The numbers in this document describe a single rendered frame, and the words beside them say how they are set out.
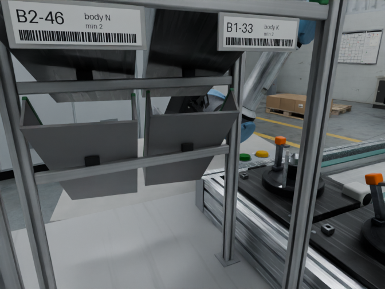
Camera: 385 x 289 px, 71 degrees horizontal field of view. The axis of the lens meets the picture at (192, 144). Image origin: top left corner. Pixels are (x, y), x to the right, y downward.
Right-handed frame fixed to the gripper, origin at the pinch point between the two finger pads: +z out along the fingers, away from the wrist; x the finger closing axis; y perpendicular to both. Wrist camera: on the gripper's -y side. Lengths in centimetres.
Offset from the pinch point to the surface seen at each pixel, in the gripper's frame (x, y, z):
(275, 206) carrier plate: -30.4, -16.7, -3.1
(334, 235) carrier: -41.7, -20.4, -5.2
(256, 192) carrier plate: -25.2, -13.6, -1.5
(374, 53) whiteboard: -48, 799, 332
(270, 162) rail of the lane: -21.4, 6.8, 9.6
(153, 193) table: 7.8, -16.0, 10.8
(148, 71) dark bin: -13.6, -22.5, -35.1
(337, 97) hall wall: 23, 774, 465
